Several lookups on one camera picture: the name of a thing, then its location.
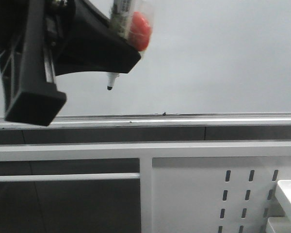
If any white perforated pegboard panel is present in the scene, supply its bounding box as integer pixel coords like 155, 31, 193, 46
152, 157, 291, 233

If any white whiteboard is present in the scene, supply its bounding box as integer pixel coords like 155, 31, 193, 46
0, 0, 291, 129

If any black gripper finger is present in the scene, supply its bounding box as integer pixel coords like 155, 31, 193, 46
53, 0, 141, 75

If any red round magnet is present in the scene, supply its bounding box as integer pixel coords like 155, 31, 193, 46
128, 12, 152, 52

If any white black whiteboard marker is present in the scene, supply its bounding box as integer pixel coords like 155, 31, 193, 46
106, 0, 134, 91

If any lower white plastic tray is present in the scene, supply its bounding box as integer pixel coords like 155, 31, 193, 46
265, 217, 291, 233

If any white metal stand frame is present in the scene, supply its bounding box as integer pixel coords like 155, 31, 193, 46
0, 141, 291, 233

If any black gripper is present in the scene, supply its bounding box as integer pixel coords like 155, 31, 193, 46
0, 0, 76, 126

